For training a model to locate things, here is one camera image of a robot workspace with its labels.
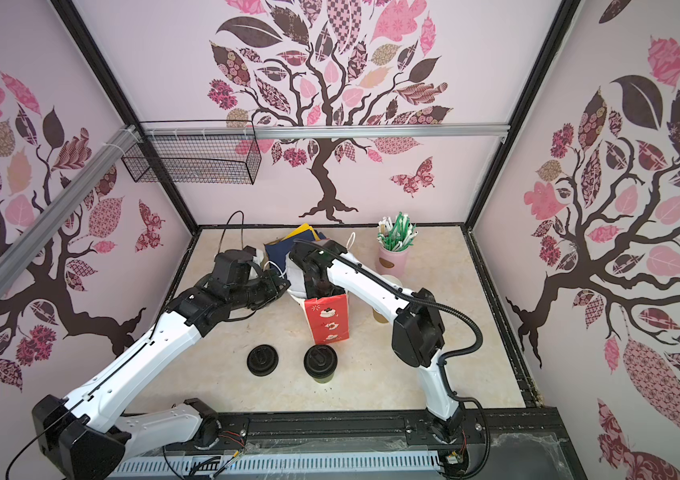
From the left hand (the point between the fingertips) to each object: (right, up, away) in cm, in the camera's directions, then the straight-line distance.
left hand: (292, 288), depth 75 cm
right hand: (+7, -4, +10) cm, 13 cm away
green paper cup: (+8, -26, +6) cm, 28 cm away
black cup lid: (+7, -19, 0) cm, 20 cm away
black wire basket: (-36, +42, +20) cm, 59 cm away
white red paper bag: (+9, -7, 0) cm, 12 cm away
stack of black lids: (-10, -22, +9) cm, 26 cm away
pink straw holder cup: (+28, +6, +22) cm, 36 cm away
